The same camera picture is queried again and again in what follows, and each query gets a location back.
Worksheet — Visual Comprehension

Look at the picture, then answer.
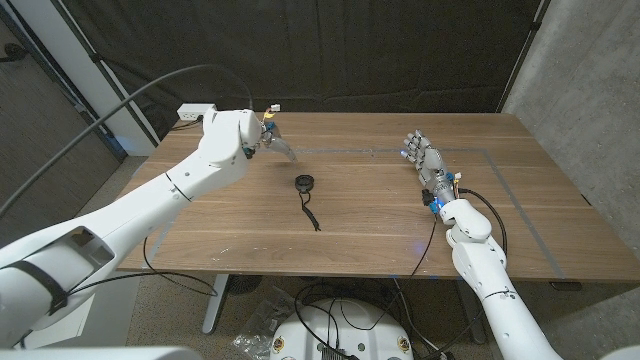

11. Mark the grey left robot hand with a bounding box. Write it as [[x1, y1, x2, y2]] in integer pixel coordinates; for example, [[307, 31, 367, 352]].
[[257, 119, 299, 164]]

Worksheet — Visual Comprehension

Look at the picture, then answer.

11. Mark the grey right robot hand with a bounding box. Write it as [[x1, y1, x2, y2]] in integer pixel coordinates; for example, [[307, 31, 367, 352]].
[[401, 129, 462, 214]]

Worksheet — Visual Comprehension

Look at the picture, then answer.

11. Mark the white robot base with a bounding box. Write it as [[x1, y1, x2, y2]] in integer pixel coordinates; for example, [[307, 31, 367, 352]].
[[269, 298, 415, 360]]

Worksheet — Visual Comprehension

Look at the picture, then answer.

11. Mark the white power strip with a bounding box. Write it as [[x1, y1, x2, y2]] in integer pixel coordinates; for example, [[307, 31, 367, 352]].
[[176, 103, 217, 122]]

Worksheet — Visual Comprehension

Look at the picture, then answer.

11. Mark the grey tape outline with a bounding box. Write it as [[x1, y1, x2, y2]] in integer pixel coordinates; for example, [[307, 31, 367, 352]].
[[144, 147, 566, 281]]

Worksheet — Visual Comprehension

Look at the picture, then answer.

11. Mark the black backdrop curtain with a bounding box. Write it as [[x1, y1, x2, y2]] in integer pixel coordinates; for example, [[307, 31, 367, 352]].
[[49, 0, 551, 142]]

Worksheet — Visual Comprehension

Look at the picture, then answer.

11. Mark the black round fan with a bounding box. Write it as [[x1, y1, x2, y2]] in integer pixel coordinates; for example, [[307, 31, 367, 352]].
[[227, 274, 264, 297]]

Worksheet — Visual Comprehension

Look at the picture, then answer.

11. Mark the black backdrop stand pole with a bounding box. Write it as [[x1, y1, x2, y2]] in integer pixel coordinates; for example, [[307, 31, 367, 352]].
[[49, 0, 161, 146], [494, 0, 551, 114]]

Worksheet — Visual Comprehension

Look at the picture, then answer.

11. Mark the grey table leg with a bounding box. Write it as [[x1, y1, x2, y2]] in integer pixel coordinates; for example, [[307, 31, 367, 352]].
[[454, 279, 487, 345]]

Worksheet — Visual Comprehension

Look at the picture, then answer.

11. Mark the white table leg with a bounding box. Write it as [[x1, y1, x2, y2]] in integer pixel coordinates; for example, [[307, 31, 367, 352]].
[[201, 273, 230, 335]]

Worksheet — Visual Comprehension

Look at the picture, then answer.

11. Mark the clear plastic bag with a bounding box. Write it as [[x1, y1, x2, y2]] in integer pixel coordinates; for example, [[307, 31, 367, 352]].
[[232, 287, 296, 359]]

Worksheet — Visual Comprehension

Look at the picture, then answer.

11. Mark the black stopwatch with lanyard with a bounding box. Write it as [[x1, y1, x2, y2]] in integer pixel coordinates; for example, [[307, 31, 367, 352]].
[[294, 174, 322, 233]]

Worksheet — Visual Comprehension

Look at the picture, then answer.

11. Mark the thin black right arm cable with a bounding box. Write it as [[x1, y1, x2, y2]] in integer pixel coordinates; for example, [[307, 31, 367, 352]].
[[339, 214, 440, 331]]

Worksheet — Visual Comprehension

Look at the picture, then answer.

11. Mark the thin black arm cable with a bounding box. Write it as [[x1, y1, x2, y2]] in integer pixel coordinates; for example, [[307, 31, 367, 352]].
[[339, 214, 440, 331], [67, 234, 220, 297]]

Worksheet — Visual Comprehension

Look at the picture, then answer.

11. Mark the black power cable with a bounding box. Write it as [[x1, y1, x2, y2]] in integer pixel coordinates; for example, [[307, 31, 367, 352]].
[[169, 115, 205, 132]]

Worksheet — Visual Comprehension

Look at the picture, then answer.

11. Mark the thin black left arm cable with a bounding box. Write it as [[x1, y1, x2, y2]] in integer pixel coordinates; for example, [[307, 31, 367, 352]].
[[67, 234, 220, 297]]

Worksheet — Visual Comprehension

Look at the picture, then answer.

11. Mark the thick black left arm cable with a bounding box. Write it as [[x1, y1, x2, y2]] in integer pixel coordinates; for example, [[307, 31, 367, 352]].
[[0, 63, 255, 219]]

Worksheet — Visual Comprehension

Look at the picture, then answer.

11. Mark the black door handle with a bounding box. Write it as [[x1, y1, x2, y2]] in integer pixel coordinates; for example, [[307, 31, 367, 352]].
[[0, 43, 30, 64]]

